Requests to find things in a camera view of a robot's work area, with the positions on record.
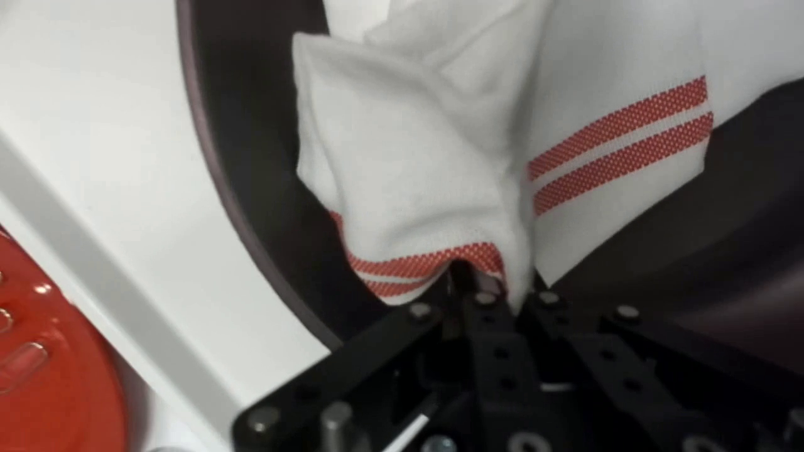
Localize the white plastic tray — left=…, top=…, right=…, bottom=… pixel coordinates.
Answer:
left=0, top=0, right=334, bottom=452

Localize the red striped white towel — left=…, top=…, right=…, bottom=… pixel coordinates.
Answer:
left=288, top=0, right=804, bottom=317

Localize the red round plate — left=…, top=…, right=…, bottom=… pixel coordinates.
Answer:
left=0, top=229, right=133, bottom=452

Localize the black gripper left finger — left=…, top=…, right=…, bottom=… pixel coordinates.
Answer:
left=234, top=262, right=547, bottom=452

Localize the black frying pan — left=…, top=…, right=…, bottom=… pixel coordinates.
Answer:
left=174, top=0, right=804, bottom=382

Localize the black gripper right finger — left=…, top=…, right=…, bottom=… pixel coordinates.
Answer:
left=513, top=279, right=804, bottom=452

